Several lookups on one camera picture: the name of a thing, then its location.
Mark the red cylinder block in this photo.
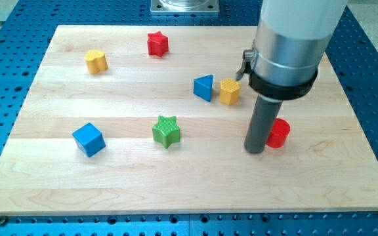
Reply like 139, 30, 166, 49
266, 118, 291, 148

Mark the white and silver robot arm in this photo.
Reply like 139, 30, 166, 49
236, 0, 348, 100

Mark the yellow hexagon block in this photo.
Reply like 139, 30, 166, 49
219, 78, 241, 105

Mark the green star block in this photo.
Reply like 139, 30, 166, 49
152, 115, 180, 149

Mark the blue triangle block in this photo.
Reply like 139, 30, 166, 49
193, 75, 213, 102

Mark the wooden board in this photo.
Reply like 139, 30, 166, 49
0, 26, 378, 216

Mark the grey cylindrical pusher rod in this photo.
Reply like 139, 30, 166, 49
244, 95, 282, 153

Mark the red star block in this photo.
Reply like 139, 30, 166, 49
147, 31, 169, 57

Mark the blue cube block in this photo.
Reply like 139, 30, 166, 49
72, 123, 106, 157

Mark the yellow heart block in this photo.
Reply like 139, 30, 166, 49
85, 49, 108, 74

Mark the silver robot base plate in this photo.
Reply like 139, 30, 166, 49
150, 0, 220, 14

